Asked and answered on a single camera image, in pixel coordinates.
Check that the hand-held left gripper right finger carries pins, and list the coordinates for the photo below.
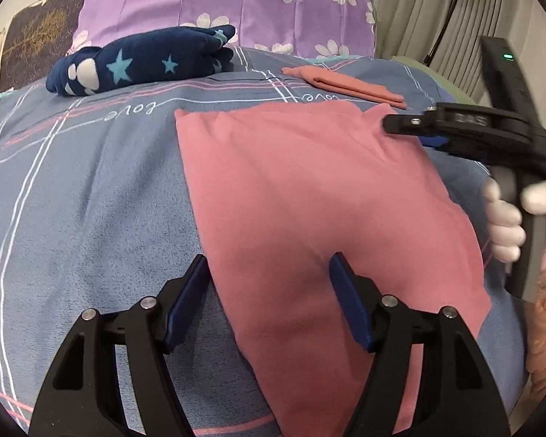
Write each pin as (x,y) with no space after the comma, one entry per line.
(350,300)

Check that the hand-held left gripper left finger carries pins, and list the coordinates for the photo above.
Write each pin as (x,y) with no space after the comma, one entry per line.
(189,300)

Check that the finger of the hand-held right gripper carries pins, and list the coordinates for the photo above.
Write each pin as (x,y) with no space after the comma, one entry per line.
(434,142)
(409,124)

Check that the pink long-sleeve shirt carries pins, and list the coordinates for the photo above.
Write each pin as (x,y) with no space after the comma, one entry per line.
(300,191)

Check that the person's right hand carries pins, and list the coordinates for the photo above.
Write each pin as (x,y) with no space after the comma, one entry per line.
(505,232)

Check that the green pillow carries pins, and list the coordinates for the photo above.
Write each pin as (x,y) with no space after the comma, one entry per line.
(455,86)

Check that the salmon folded cloth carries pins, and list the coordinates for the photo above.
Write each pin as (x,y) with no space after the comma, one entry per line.
(346,83)

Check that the white curtain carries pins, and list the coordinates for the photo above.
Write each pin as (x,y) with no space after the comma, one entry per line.
(414,9)

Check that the purple floral pillow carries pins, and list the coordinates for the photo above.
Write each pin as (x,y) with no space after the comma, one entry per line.
(209,4)

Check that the navy star print folded garment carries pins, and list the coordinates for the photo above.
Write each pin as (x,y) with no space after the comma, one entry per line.
(154,59)

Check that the dark tree print cushion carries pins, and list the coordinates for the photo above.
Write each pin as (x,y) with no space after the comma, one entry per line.
(36,32)

